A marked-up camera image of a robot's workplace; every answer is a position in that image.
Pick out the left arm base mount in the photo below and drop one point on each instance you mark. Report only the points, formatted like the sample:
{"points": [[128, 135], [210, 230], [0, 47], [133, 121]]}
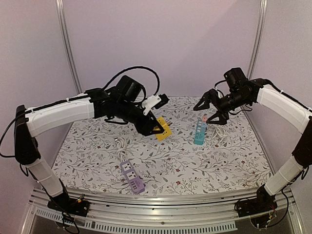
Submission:
{"points": [[74, 206]]}

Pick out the right aluminium frame post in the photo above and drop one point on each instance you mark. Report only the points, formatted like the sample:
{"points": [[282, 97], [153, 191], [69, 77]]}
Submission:
{"points": [[258, 37]]}

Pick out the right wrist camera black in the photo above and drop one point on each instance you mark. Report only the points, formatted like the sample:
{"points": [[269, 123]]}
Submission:
{"points": [[235, 76]]}

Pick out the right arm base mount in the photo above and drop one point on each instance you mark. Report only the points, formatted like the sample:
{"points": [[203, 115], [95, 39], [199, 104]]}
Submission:
{"points": [[263, 202]]}

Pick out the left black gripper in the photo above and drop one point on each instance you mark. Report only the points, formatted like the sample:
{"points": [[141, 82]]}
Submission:
{"points": [[145, 128]]}

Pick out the teal power strip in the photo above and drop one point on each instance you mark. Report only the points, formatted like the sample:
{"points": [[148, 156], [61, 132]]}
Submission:
{"points": [[199, 134]]}

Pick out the aluminium front rail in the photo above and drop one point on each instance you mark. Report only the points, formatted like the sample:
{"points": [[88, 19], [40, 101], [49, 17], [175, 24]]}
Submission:
{"points": [[173, 214]]}

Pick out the left aluminium frame post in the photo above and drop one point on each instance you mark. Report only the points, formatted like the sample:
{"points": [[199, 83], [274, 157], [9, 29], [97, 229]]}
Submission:
{"points": [[67, 45]]}

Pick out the floral table cloth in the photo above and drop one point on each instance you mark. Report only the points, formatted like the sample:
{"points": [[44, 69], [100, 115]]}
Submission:
{"points": [[230, 158]]}

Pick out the yellow cube socket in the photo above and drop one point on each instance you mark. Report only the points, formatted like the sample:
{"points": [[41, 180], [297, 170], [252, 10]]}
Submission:
{"points": [[166, 133]]}

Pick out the purple power strip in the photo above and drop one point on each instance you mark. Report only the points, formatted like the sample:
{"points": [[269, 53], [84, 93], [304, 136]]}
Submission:
{"points": [[132, 177]]}

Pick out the aluminium frame post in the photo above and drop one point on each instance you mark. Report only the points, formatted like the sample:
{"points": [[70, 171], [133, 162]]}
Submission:
{"points": [[258, 37], [67, 45]]}

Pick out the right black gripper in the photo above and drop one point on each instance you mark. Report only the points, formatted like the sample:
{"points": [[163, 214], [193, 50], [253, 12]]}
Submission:
{"points": [[217, 103]]}

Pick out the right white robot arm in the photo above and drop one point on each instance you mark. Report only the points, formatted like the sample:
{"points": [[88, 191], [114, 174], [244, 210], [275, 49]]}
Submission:
{"points": [[263, 92]]}

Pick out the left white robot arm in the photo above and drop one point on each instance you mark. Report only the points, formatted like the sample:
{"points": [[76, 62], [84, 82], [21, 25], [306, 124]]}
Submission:
{"points": [[94, 103]]}

